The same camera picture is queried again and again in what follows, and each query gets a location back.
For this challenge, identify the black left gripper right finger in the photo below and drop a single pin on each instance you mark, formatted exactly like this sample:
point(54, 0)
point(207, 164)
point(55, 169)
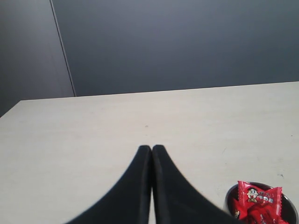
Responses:
point(176, 201)

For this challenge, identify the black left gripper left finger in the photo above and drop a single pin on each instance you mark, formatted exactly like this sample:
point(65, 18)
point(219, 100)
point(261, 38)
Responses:
point(128, 201)

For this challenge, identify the red candies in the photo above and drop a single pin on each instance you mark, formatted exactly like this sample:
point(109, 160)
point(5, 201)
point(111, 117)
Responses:
point(257, 205)

